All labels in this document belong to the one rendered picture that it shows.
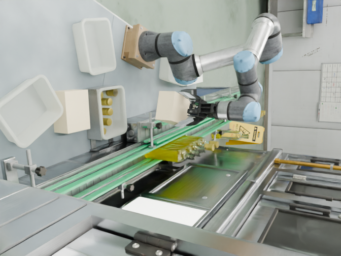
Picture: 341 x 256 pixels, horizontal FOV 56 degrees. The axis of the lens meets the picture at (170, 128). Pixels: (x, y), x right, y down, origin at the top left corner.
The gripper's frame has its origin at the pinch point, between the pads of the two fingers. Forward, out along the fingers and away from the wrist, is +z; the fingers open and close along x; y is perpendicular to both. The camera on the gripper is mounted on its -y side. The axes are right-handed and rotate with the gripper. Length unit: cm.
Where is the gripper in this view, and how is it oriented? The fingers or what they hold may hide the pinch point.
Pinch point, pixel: (177, 109)
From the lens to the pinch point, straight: 138.1
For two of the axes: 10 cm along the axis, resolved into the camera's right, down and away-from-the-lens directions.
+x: -1.3, 9.9, -0.9
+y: -4.9, -1.4, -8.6
